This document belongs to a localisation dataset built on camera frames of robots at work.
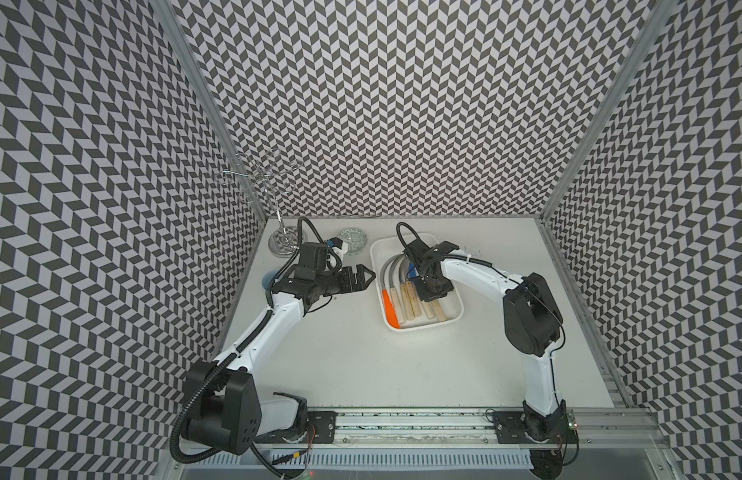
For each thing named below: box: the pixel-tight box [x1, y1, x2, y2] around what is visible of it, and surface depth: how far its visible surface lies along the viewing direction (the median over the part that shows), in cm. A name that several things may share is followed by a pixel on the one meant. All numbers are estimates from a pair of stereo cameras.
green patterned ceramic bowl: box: [337, 227, 368, 256], surface depth 111 cm
